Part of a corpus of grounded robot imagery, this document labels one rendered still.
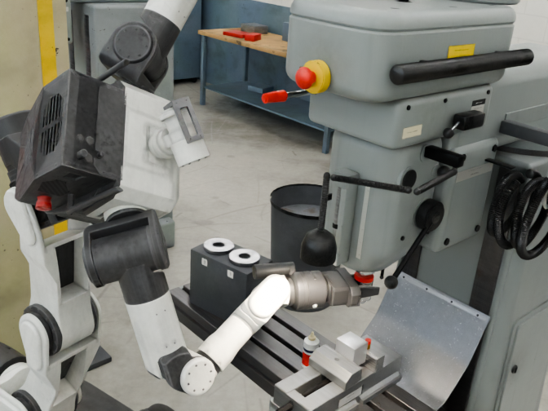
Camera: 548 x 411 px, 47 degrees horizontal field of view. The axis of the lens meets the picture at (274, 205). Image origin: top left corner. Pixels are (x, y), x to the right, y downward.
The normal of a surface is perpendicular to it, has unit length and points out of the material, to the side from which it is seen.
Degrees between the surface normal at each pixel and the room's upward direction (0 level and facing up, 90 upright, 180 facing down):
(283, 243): 93
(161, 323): 72
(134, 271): 76
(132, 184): 59
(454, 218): 90
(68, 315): 82
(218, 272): 90
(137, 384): 0
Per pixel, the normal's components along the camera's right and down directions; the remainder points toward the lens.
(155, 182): 0.73, -0.24
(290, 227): -0.49, 0.37
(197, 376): 0.59, 0.06
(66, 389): 0.44, -0.68
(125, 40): -0.02, -0.09
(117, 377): 0.07, -0.92
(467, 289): -0.74, 0.22
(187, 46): 0.66, 0.34
